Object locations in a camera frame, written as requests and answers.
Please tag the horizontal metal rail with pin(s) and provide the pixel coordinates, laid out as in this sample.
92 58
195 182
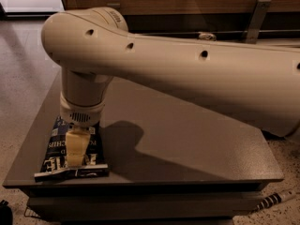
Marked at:
284 33

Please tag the black object on floor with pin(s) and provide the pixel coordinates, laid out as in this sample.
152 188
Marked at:
6 217

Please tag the blue Kettle chip bag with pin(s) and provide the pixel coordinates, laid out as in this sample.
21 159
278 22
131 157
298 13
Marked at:
55 164

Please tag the white green soda can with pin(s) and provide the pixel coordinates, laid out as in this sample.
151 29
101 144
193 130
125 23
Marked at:
207 36

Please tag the striped black white tube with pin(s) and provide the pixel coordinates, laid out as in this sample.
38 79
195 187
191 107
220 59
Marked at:
274 199

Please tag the right metal wall bracket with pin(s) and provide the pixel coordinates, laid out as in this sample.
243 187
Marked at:
257 17

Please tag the grey table drawer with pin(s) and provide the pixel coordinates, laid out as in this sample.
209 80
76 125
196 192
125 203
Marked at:
153 206

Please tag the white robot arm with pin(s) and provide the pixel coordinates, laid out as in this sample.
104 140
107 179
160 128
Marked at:
255 84

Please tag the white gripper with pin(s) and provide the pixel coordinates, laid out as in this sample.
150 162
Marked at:
82 114

